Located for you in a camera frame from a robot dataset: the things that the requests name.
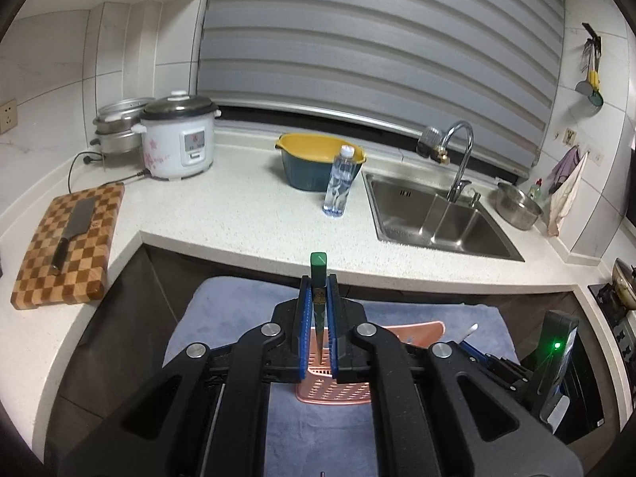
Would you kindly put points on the clear water bottle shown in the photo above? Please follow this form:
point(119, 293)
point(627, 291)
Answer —
point(341, 177)

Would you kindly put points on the chrome kitchen faucet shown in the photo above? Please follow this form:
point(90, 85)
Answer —
point(433, 144)

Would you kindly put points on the teal yellow colander bowl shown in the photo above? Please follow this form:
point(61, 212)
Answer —
point(308, 158)

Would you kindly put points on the checkered wooden cutting board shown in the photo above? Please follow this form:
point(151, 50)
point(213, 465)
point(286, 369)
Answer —
point(67, 258)

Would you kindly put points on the steel steamer pot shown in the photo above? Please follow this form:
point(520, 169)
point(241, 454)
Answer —
point(114, 126)

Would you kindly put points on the grey window blind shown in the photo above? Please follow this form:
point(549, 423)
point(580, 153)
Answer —
point(398, 65)

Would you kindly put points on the kitchen cleaver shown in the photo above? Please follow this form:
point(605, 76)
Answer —
point(79, 221)

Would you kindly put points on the purple hanging cloth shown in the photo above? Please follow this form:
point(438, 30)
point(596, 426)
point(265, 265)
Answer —
point(563, 169)

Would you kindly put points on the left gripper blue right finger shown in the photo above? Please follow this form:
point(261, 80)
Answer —
point(333, 323)

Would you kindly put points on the grey-blue fleece mat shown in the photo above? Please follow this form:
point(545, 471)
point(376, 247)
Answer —
point(313, 440)

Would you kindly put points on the stainless steel sink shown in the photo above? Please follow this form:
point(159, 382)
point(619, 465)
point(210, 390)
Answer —
point(418, 215)

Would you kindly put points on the wall power socket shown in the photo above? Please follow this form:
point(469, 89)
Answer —
point(8, 116)

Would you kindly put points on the green dish soap bottle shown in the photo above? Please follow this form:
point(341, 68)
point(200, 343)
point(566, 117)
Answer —
point(535, 191)

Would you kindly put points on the cream hanging towel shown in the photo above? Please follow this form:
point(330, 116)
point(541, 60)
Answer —
point(563, 199)

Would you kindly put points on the gas stove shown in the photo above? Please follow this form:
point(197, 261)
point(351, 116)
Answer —
point(615, 314)

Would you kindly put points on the white rice cooker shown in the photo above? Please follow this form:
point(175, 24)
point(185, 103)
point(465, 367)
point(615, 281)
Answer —
point(178, 135)

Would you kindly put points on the steel wok pan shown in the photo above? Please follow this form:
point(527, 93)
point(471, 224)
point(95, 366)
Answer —
point(623, 282)

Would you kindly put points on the stainless steel bowl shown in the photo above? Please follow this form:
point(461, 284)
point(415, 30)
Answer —
point(515, 207)

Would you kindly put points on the hanging kitchen utensils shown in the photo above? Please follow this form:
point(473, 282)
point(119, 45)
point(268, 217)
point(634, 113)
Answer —
point(590, 86)

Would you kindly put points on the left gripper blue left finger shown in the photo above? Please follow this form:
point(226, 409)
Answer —
point(304, 324)

